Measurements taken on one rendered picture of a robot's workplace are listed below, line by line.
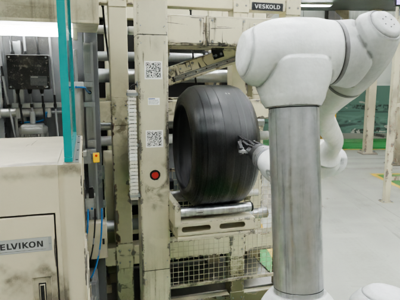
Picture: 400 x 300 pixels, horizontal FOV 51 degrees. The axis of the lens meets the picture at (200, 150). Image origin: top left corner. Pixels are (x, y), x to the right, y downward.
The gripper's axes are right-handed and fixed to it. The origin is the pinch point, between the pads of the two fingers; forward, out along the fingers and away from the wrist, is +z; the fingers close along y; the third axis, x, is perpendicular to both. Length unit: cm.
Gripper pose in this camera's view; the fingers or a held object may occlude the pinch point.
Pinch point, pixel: (242, 140)
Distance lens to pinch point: 166.7
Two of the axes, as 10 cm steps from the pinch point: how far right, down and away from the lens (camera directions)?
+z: -2.6, -2.9, 9.2
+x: -0.4, 9.6, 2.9
